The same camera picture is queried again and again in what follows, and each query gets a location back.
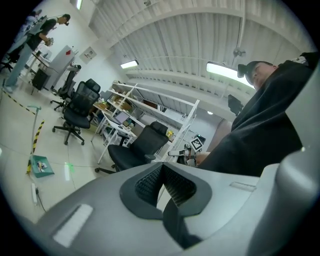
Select person's black shirt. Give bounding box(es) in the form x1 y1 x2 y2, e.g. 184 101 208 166
198 51 317 178

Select wall poster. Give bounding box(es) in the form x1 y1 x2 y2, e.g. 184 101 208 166
79 46 98 62

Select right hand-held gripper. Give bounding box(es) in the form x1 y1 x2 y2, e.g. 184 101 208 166
167 134 207 166

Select white desk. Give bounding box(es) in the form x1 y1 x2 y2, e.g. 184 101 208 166
91 109 139 161

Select open laptop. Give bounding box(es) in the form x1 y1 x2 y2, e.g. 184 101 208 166
109 111 131 126

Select person's right forearm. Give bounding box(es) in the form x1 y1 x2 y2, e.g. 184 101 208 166
196 118 236 168

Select black chest screen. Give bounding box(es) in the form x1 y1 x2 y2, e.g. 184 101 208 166
227 94 245 116

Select black mesh office chair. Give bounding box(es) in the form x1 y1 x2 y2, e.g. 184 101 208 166
51 78 102 146
94 121 169 175

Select white fridge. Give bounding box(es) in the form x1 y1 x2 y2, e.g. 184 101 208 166
46 44 76 89

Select office chair with white headrest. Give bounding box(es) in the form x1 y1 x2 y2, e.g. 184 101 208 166
49 64 83 112

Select white power strip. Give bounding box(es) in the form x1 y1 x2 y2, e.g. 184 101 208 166
30 182 39 204

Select white table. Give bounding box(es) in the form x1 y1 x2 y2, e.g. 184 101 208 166
18 48 52 87

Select green dustpan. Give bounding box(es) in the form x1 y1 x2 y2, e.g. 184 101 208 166
26 105 56 179

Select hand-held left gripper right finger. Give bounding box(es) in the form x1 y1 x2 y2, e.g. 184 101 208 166
162 161 213 216

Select yellow black hazard tape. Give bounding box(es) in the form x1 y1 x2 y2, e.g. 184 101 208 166
0 89 46 175

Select black power cable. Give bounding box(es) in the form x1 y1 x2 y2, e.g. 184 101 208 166
35 188 48 213

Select black head camera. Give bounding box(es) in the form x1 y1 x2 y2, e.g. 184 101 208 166
237 63 252 79

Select person's head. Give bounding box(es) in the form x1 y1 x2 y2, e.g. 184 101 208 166
246 60 279 91

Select white metal shelving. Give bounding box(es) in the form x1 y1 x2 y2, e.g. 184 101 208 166
98 80 201 165

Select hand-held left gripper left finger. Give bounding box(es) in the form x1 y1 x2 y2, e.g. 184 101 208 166
119 161 165 221

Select black cabinet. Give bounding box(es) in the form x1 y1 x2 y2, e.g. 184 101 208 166
31 68 50 91

